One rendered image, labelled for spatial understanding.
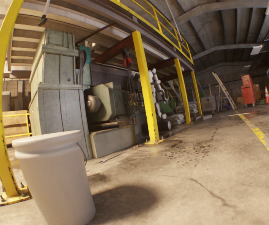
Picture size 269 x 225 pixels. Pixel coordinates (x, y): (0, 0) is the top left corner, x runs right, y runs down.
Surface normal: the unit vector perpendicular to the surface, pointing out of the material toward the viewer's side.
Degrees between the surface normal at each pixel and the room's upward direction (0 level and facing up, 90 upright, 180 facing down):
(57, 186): 93
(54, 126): 90
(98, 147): 90
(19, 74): 90
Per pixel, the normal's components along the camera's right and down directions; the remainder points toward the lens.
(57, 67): 0.76, -0.14
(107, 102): -0.33, 0.03
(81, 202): 0.91, -0.11
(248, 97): -0.85, 0.12
